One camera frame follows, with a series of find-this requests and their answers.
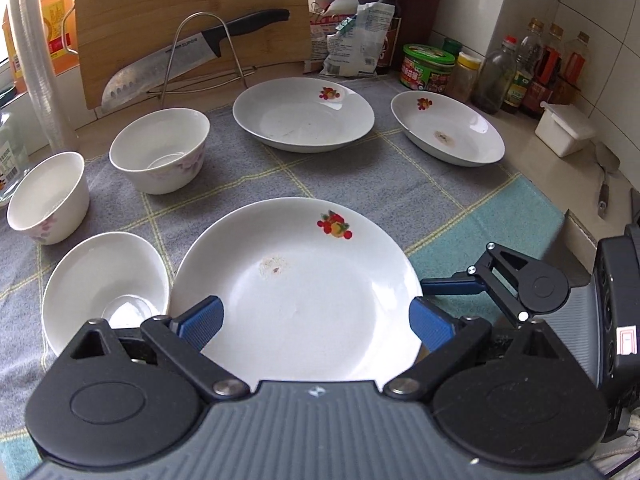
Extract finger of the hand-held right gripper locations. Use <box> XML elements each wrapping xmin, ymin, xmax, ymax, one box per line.
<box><xmin>419</xmin><ymin>241</ymin><xmax>538</xmax><ymax>323</ymax></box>

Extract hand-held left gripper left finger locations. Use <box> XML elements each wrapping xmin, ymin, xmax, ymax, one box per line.
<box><xmin>70</xmin><ymin>295</ymin><xmax>251</xmax><ymax>402</ymax></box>

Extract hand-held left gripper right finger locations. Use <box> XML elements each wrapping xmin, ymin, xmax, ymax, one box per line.
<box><xmin>382</xmin><ymin>297</ymin><xmax>561</xmax><ymax>403</ymax></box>

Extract plain white bowl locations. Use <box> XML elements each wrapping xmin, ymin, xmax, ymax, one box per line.
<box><xmin>42</xmin><ymin>231</ymin><xmax>171</xmax><ymax>358</ymax></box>

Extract white plate fruit print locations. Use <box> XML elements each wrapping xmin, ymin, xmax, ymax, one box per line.
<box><xmin>169</xmin><ymin>197</ymin><xmax>425</xmax><ymax>382</ymax></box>
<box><xmin>390</xmin><ymin>91</ymin><xmax>506</xmax><ymax>168</ymax></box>
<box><xmin>232</xmin><ymin>77</ymin><xmax>376</xmax><ymax>153</ymax></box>

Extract white bowl floral print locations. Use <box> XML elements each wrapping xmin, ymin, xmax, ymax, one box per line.
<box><xmin>6</xmin><ymin>151</ymin><xmax>91</xmax><ymax>246</ymax></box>
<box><xmin>109</xmin><ymin>107</ymin><xmax>211</xmax><ymax>196</ymax></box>

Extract metal spatula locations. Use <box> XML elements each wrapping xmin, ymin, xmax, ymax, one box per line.
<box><xmin>592</xmin><ymin>140</ymin><xmax>622</xmax><ymax>221</ymax></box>

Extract grey checked cloth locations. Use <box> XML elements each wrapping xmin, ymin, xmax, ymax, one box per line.
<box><xmin>0</xmin><ymin>75</ymin><xmax>568</xmax><ymax>466</ymax></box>

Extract white plastic container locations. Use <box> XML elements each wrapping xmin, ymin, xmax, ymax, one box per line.
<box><xmin>534</xmin><ymin>101</ymin><xmax>598</xmax><ymax>157</ymax></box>

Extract yellow lid spice jar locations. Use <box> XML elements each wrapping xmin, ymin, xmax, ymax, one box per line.
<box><xmin>446</xmin><ymin>51</ymin><xmax>483</xmax><ymax>103</ymax></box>

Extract glass bottle red cap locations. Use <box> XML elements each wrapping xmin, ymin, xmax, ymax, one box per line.
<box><xmin>472</xmin><ymin>35</ymin><xmax>518</xmax><ymax>115</ymax></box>

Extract green lid sauce jar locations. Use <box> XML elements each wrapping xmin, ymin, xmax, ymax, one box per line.
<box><xmin>400</xmin><ymin>43</ymin><xmax>457</xmax><ymax>93</ymax></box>

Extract oil bottle green label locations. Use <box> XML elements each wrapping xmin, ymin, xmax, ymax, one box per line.
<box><xmin>501</xmin><ymin>17</ymin><xmax>546</xmax><ymax>115</ymax></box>

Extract white printed plastic bag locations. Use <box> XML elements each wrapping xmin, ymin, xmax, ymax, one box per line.
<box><xmin>320</xmin><ymin>2</ymin><xmax>396</xmax><ymax>78</ymax></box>

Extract dark red knife block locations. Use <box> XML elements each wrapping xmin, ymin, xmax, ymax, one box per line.
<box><xmin>397</xmin><ymin>0</ymin><xmax>446</xmax><ymax>53</ymax></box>

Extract red and white bag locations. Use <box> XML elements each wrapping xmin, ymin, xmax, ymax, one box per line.
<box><xmin>302</xmin><ymin>0</ymin><xmax>361</xmax><ymax>76</ymax></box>

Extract stack of clear plastic cups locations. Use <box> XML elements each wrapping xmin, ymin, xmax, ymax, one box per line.
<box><xmin>7</xmin><ymin>0</ymin><xmax>78</xmax><ymax>153</ymax></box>

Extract bamboo cutting board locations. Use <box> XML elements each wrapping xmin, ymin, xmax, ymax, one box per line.
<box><xmin>62</xmin><ymin>0</ymin><xmax>312</xmax><ymax>111</ymax></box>

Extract orange carton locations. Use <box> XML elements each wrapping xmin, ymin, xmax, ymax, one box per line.
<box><xmin>2</xmin><ymin>0</ymin><xmax>81</xmax><ymax>93</ymax></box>

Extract kitchen knife black handle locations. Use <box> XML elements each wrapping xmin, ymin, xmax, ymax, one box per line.
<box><xmin>101</xmin><ymin>8</ymin><xmax>291</xmax><ymax>114</ymax></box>

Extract metal wire rack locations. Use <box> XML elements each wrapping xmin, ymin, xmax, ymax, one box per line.
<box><xmin>147</xmin><ymin>11</ymin><xmax>258</xmax><ymax>108</ymax></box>

